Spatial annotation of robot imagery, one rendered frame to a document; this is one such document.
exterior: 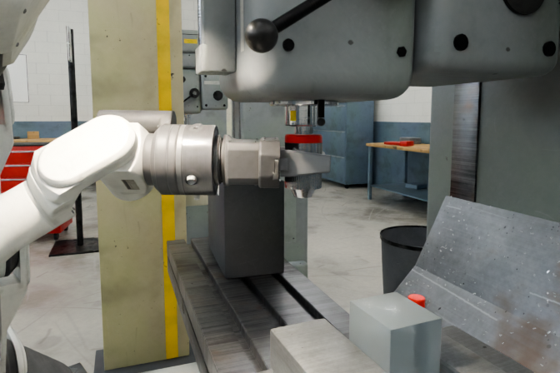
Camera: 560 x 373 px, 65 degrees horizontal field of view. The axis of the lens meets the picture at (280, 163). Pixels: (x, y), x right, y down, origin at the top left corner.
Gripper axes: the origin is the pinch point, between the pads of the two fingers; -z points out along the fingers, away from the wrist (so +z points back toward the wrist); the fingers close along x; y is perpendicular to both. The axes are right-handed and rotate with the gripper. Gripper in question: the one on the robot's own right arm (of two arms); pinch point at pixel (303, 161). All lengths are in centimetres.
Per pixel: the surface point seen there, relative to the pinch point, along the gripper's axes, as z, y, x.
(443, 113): -29.2, -6.6, 28.9
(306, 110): 0.0, -6.4, -2.4
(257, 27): 5.5, -13.1, -16.3
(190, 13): 171, -217, 893
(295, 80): 1.9, -9.2, -10.9
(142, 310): 67, 93, 158
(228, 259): 11.8, 21.7, 26.3
